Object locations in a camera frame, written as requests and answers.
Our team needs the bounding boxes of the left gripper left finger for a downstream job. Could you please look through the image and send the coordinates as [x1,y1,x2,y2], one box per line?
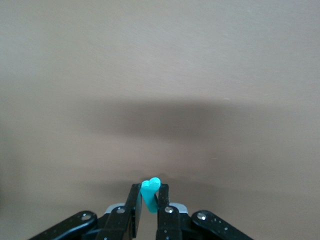
[27,183,144,240]

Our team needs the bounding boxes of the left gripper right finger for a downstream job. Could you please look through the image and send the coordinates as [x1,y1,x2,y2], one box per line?
[155,184,255,240]

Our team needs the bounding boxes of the teal foam letter r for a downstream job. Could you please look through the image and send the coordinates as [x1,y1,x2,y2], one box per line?
[139,176,161,215]

